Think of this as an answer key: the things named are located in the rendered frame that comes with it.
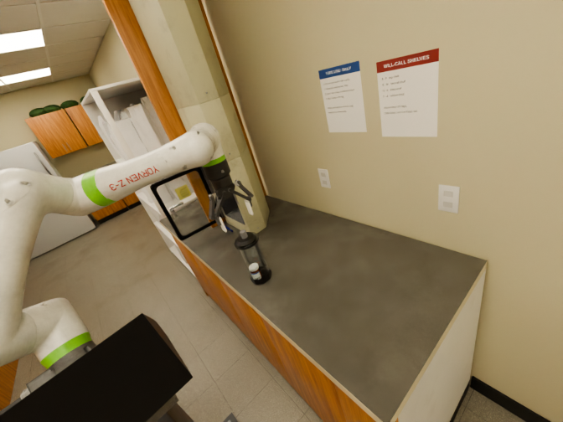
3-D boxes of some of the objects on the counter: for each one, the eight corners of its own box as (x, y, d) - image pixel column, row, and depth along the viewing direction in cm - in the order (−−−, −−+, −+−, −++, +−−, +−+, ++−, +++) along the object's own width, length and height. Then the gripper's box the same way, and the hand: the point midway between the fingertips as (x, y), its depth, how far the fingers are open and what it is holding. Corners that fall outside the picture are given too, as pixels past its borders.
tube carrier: (263, 264, 128) (249, 229, 118) (276, 272, 120) (262, 236, 110) (245, 277, 123) (229, 242, 113) (258, 287, 115) (242, 250, 105)
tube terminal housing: (255, 205, 191) (214, 96, 155) (282, 215, 167) (243, 89, 131) (227, 223, 179) (176, 109, 143) (252, 236, 155) (199, 104, 119)
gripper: (241, 162, 106) (257, 206, 116) (186, 188, 94) (209, 235, 105) (250, 163, 100) (266, 210, 111) (193, 192, 89) (217, 241, 99)
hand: (237, 220), depth 107 cm, fingers open, 13 cm apart
